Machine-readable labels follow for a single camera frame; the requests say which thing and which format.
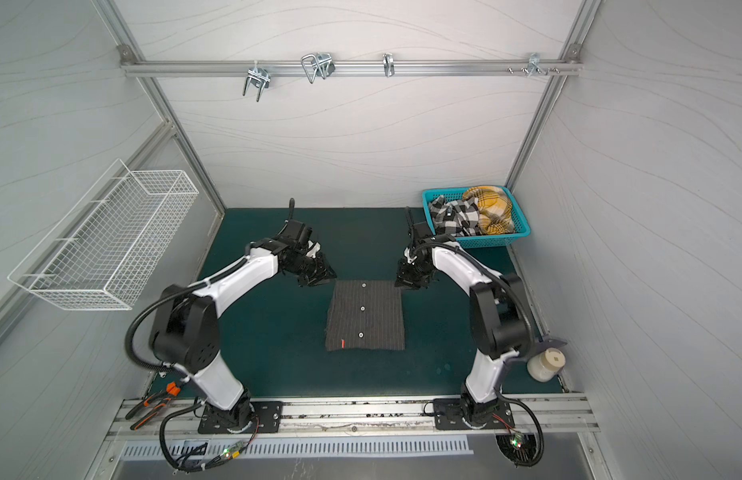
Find dark grey striped shirt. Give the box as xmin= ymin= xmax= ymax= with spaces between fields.
xmin=325 ymin=280 xmax=405 ymax=352

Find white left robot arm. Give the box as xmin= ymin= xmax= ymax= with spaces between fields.
xmin=124 ymin=218 xmax=337 ymax=432

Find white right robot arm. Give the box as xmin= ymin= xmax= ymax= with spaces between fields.
xmin=395 ymin=217 xmax=546 ymax=468

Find black white plaid shirt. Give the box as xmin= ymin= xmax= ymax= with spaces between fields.
xmin=428 ymin=195 xmax=484 ymax=237

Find teal plastic basket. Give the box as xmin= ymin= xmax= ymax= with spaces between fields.
xmin=422 ymin=187 xmax=531 ymax=248

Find yellow plaid shirt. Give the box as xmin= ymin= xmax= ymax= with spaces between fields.
xmin=462 ymin=186 xmax=516 ymax=235

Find white tape roll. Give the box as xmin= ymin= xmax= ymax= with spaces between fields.
xmin=527 ymin=337 xmax=567 ymax=383

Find metal u-bolt clamp left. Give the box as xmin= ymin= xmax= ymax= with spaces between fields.
xmin=242 ymin=64 xmax=271 ymax=102

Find metal u-bolt clamp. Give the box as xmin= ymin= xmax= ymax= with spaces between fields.
xmin=300 ymin=52 xmax=336 ymax=84
xmin=242 ymin=64 xmax=271 ymax=102

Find metal u-bolt clamp middle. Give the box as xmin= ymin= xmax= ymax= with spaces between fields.
xmin=300 ymin=52 xmax=336 ymax=84

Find black round cooling fan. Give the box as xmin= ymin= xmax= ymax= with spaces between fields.
xmin=495 ymin=433 xmax=543 ymax=467

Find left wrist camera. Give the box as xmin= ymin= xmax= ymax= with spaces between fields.
xmin=306 ymin=240 xmax=321 ymax=258

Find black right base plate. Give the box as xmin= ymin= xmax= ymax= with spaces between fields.
xmin=432 ymin=396 xmax=515 ymax=431

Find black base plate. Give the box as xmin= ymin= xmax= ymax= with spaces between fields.
xmin=198 ymin=400 xmax=283 ymax=435
xmin=432 ymin=396 xmax=515 ymax=431

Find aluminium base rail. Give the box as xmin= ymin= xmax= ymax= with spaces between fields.
xmin=106 ymin=392 xmax=601 ymax=442

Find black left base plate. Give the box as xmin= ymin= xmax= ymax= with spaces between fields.
xmin=198 ymin=400 xmax=283 ymax=435

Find white slotted cable duct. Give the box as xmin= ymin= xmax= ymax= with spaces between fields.
xmin=120 ymin=435 xmax=474 ymax=461

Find white wire basket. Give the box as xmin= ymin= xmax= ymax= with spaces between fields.
xmin=7 ymin=160 xmax=199 ymax=311

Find orange handled pliers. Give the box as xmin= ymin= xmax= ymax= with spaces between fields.
xmin=125 ymin=380 xmax=185 ymax=431

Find small metal ring clamp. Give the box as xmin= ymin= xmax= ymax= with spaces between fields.
xmin=382 ymin=53 xmax=395 ymax=78

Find black left cable bundle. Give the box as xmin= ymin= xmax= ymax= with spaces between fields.
xmin=157 ymin=410 xmax=261 ymax=474

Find metal bracket clamp right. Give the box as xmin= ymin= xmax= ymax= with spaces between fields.
xmin=507 ymin=53 xmax=559 ymax=77

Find aluminium top rail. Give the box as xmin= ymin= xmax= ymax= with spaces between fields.
xmin=121 ymin=57 xmax=584 ymax=79

